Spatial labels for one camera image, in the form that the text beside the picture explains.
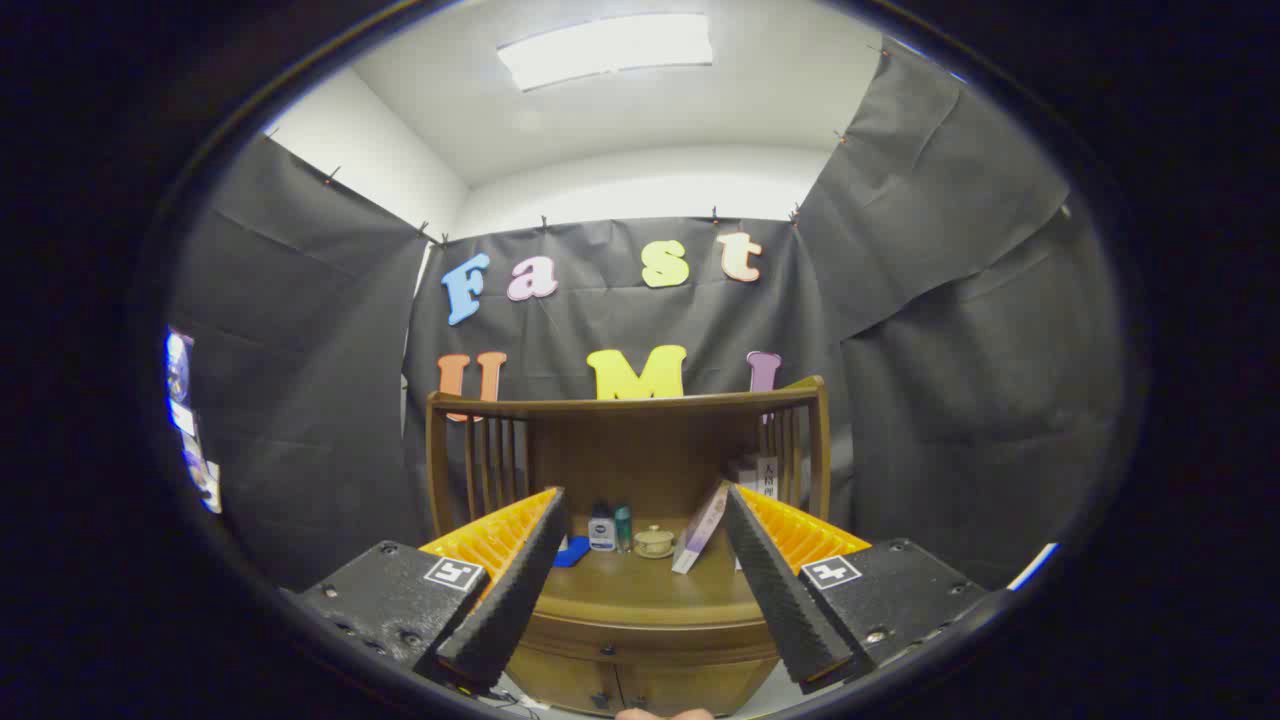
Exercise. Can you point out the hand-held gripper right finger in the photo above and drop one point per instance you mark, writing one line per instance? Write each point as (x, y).
(790, 610)

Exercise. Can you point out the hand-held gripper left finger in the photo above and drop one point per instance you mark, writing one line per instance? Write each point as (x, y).
(510, 610)

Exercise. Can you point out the wooden drawer with black knob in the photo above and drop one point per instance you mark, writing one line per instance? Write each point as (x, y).
(650, 640)

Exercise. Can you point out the wooden countertop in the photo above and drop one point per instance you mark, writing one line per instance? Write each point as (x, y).
(640, 590)

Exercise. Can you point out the wooden cabinet with slatted shelf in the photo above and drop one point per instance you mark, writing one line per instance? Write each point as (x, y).
(650, 450)

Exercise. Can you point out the blue folded cloth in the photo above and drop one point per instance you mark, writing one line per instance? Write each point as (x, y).
(573, 553)

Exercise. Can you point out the white lotion bottle blue cap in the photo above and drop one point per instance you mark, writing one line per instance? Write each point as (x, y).
(602, 535)

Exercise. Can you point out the purple book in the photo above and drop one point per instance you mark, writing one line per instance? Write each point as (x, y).
(698, 530)

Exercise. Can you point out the white book with black lettering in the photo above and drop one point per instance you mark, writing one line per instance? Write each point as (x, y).
(768, 480)

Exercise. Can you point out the slim teal bottle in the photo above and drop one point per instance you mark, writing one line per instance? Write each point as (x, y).
(623, 530)

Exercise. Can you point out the cream ceramic lidded teacup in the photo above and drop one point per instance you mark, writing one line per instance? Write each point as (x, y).
(655, 542)

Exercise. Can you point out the white appliance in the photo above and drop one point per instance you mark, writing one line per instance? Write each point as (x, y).
(1035, 565)

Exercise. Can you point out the ceiling light panel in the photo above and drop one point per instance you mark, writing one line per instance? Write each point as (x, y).
(605, 50)

